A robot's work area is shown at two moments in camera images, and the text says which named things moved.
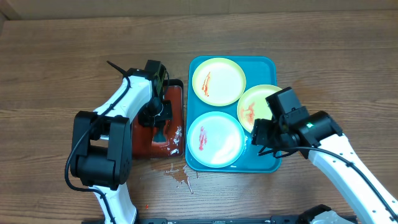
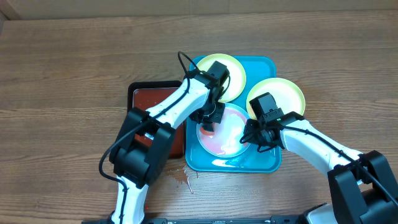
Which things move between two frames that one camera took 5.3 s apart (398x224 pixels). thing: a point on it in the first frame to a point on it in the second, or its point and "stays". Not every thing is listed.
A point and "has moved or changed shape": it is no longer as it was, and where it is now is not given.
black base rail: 272,219 stays
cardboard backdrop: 24,10 stays
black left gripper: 147,121 to 217,116
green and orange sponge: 159,140 has moved or changed shape
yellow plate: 252,104 has moved or changed shape
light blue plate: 216,139 has moved or changed shape
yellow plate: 219,81 stays
